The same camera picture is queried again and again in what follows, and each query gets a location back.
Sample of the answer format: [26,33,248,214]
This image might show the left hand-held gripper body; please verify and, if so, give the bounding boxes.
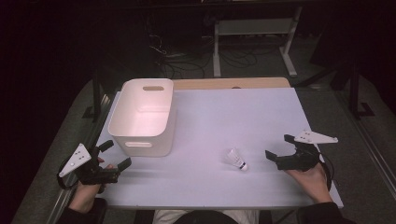
[58,143,120,187]

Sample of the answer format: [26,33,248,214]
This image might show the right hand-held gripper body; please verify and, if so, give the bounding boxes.
[275,130,339,173]

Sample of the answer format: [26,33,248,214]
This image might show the white shuttlecock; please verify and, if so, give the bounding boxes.
[224,147,249,173]

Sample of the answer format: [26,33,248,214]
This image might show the white plastic storage bin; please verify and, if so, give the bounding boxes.
[106,77,177,159]

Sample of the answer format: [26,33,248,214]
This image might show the person's left hand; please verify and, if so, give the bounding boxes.
[68,157,115,215]

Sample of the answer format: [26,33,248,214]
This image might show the person's right hand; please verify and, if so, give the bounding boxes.
[284,161,334,205]

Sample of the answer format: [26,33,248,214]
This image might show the black metal stand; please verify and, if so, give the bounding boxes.
[330,60,376,121]
[81,69,110,123]

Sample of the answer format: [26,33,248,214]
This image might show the white table cover sheet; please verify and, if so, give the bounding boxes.
[96,87,345,209]

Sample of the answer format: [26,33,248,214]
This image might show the person's torso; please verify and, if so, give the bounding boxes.
[151,208,260,224]

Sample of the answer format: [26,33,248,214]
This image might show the aluminium floor rail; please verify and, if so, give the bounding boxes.
[334,91,396,195]
[46,92,113,224]

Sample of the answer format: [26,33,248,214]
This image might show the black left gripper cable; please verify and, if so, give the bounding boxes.
[56,155,79,191]

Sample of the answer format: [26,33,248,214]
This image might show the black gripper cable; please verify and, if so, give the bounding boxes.
[56,155,79,191]
[318,152,334,192]

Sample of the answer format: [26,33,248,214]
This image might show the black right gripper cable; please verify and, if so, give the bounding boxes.
[318,152,334,192]

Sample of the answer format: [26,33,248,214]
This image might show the black floor cables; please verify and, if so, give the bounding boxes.
[148,15,281,79]

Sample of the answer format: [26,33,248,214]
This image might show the white metal table frame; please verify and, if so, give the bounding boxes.
[212,6,304,78]

